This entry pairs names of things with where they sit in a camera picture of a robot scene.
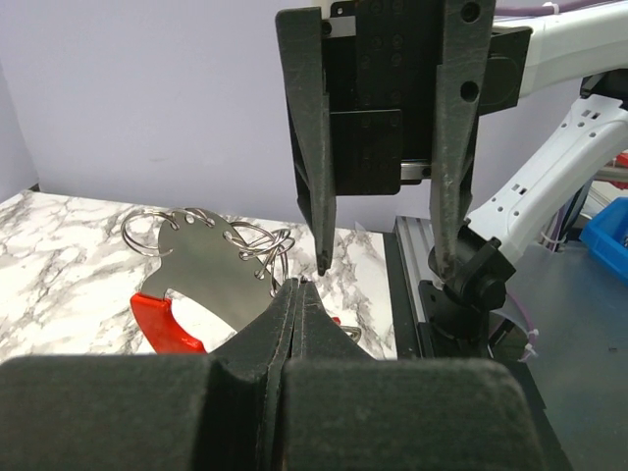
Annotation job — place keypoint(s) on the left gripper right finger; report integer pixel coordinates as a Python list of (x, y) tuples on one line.
[(340, 409)]

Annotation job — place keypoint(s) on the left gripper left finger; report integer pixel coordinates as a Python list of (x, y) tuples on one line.
[(199, 411)]

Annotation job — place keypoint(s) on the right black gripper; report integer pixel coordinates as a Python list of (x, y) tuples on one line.
[(408, 82)]

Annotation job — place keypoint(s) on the steel key organizer red handle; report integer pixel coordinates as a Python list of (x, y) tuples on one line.
[(245, 283)]

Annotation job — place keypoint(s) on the blue plastic bin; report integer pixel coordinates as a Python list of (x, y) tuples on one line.
[(605, 237)]

